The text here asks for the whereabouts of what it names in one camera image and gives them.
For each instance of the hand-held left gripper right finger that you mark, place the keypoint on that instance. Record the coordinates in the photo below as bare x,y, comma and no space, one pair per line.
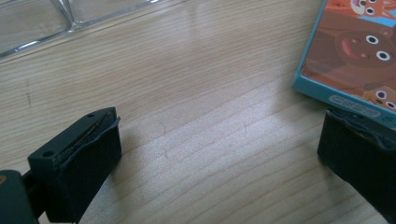
361,158

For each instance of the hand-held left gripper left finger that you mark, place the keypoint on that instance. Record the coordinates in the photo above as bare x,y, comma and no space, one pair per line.
77,161

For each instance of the animal print picture book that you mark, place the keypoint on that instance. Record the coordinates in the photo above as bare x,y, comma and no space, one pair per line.
358,46

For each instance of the clear acrylic book rack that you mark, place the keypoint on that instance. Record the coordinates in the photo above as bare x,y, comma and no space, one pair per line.
31,25

